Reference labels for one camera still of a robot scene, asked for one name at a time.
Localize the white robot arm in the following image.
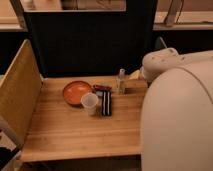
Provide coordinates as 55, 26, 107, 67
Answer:
140, 48, 213, 171

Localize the white ceramic cup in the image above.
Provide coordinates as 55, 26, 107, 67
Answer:
81, 93, 99, 116

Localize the orange ceramic plate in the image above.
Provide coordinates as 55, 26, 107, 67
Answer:
62, 81, 92, 106

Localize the red small object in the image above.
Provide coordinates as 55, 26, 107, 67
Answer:
93, 85, 112, 91

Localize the small blue grey object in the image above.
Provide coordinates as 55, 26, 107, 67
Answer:
96, 91, 103, 97

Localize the clear glass bottle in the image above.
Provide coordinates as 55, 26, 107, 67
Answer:
117, 68, 125, 94

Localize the black back panel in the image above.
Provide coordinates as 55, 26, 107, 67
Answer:
24, 0, 157, 77

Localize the yellow side panel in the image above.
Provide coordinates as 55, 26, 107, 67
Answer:
0, 39, 42, 148

